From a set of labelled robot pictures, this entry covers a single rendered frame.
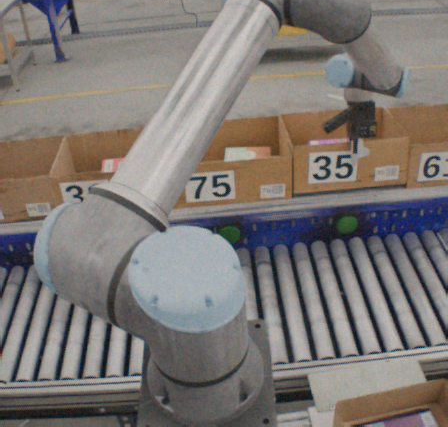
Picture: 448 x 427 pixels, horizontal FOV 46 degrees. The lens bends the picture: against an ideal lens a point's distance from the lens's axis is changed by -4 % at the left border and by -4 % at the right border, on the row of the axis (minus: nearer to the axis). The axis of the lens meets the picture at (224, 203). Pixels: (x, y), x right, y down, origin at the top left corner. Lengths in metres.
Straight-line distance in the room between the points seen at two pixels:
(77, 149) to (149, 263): 1.38
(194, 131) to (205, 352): 0.36
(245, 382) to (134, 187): 0.34
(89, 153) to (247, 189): 0.63
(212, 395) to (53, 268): 0.30
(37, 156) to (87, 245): 1.34
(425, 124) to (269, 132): 0.60
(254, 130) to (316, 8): 1.03
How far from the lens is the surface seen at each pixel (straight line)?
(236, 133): 2.01
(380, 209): 1.87
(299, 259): 1.81
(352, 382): 1.49
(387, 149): 1.83
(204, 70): 0.94
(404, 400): 1.42
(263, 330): 0.97
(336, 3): 1.05
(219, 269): 0.71
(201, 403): 0.84
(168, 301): 0.68
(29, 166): 2.16
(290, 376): 1.50
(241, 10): 1.02
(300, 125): 2.04
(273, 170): 1.76
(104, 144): 2.05
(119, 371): 1.56
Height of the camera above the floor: 1.95
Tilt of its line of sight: 35 degrees down
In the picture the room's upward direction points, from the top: 5 degrees counter-clockwise
